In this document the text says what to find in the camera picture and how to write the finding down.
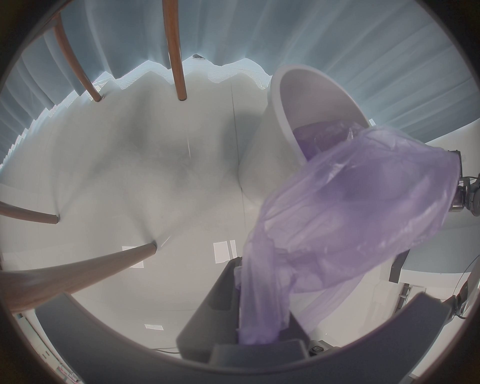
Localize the white trash bin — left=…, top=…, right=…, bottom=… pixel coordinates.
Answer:
left=238, top=65, right=376, bottom=208

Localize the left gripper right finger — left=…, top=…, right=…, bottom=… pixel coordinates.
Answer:
left=279, top=313, right=312, bottom=346

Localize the purple plastic bag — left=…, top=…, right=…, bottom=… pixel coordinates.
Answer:
left=235, top=119, right=463, bottom=346

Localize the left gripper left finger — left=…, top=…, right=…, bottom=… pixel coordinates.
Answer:
left=176, top=257, right=245, bottom=364

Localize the white cushioned wooden chair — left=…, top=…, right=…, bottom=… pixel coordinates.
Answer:
left=0, top=0, right=187, bottom=315

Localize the white curtain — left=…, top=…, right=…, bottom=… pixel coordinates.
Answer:
left=0, top=0, right=480, bottom=181

